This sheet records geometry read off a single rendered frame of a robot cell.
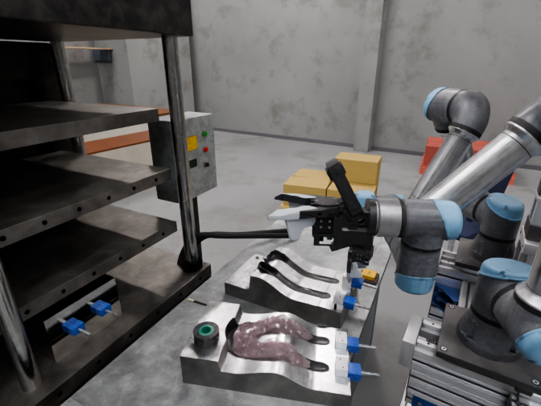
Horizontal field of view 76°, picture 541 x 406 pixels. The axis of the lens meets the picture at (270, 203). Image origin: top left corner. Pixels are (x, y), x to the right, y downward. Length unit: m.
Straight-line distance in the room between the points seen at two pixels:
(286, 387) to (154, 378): 0.42
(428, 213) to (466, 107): 0.60
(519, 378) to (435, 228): 0.48
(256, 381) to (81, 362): 0.61
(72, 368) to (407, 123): 6.89
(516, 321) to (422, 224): 0.31
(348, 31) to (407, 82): 1.56
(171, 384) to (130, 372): 0.15
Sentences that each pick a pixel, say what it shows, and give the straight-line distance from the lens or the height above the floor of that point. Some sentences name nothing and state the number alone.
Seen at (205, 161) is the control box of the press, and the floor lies 1.24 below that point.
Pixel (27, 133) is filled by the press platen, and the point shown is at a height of 1.53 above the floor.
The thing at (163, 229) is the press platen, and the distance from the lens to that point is 1.58.
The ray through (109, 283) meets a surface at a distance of 1.45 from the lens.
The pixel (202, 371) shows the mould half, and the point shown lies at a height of 0.86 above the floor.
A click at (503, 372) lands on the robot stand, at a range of 1.05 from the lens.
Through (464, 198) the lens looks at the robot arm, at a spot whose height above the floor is 1.45.
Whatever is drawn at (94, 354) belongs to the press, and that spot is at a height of 0.78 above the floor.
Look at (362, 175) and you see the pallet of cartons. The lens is 4.16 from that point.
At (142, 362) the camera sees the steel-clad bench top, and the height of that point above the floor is 0.80.
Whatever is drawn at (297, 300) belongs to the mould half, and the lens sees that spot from 1.35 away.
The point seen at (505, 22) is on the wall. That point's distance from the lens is 7.29.
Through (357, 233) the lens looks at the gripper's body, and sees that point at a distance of 0.68.
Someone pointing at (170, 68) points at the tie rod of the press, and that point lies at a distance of 1.46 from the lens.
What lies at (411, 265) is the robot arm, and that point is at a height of 1.35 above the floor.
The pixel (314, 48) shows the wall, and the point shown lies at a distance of 8.01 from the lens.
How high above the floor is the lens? 1.71
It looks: 22 degrees down
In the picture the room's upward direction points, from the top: straight up
